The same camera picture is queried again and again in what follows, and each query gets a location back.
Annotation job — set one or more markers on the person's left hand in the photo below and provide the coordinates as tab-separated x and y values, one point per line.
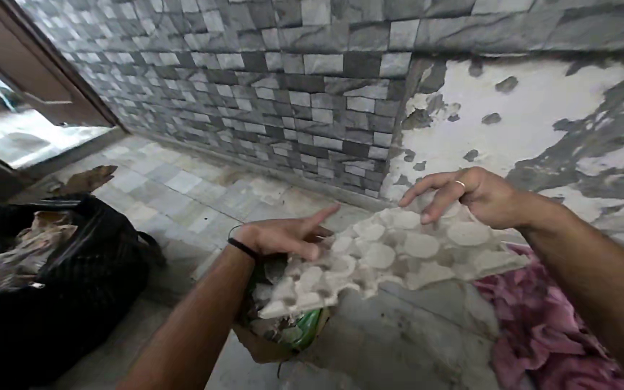
277	235

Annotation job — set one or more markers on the person's right hand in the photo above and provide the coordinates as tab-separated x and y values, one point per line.
488	197

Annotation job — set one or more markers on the person's left thumb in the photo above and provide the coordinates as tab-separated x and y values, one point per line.
301	248

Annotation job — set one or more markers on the person's right fingers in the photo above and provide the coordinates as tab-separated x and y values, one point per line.
442	199

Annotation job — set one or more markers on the person's left fingers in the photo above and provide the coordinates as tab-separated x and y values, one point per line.
320	216

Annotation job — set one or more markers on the grey cardboard egg tray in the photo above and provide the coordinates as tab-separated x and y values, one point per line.
379	254

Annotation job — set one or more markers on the person's right forearm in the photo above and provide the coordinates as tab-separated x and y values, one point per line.
593	271

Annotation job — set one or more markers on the person's left forearm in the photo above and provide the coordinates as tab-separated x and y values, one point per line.
198	314

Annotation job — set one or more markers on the green plastic packet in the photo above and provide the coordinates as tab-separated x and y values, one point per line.
307	329

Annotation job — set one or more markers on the brown bag of rubbish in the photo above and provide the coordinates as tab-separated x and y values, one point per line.
263	344

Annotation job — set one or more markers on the pink cloth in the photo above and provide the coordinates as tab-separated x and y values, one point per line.
534	325

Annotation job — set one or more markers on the large black bag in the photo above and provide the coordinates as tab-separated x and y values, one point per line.
90	303

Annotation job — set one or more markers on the flat brown torn piece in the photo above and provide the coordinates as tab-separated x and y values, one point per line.
87	180

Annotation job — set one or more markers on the crumpled beige paper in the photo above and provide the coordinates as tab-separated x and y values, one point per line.
33	246

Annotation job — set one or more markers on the brown door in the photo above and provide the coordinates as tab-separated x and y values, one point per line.
30	65

